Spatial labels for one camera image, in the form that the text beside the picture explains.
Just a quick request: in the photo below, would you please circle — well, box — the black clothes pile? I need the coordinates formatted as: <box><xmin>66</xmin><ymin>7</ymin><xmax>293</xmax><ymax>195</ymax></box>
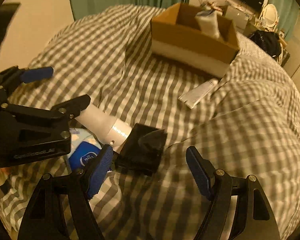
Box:
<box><xmin>249</xmin><ymin>30</ymin><xmax>281</xmax><ymax>60</ymax></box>

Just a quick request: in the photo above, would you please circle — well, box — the white cream tube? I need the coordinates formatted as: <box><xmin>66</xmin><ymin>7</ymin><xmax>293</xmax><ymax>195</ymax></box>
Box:
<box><xmin>178</xmin><ymin>79</ymin><xmax>218</xmax><ymax>109</ymax></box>

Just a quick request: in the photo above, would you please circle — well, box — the oval white vanity mirror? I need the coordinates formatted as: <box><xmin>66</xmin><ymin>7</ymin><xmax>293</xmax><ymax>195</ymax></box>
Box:
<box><xmin>261</xmin><ymin>4</ymin><xmax>279</xmax><ymax>31</ymax></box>

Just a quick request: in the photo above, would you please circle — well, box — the blue tissue pack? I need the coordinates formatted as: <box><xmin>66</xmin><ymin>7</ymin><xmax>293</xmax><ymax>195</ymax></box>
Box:
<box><xmin>66</xmin><ymin>128</ymin><xmax>102</xmax><ymax>171</ymax></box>

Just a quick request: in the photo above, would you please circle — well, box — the black square box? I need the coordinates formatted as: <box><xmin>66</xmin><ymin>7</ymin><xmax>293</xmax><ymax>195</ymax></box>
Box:
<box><xmin>115</xmin><ymin>124</ymin><xmax>167</xmax><ymax>177</ymax></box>

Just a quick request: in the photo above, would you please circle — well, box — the white hair dryer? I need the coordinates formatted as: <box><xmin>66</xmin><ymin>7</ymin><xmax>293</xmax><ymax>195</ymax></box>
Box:
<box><xmin>76</xmin><ymin>103</ymin><xmax>132</xmax><ymax>153</ymax></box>

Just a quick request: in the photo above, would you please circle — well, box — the brown cardboard box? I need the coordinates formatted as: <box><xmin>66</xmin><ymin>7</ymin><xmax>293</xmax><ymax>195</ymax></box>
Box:
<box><xmin>151</xmin><ymin>3</ymin><xmax>239</xmax><ymax>78</ymax></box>

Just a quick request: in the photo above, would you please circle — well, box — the checkered bed duvet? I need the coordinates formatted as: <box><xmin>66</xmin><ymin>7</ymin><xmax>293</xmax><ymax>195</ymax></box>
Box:
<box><xmin>9</xmin><ymin>5</ymin><xmax>300</xmax><ymax>239</ymax></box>

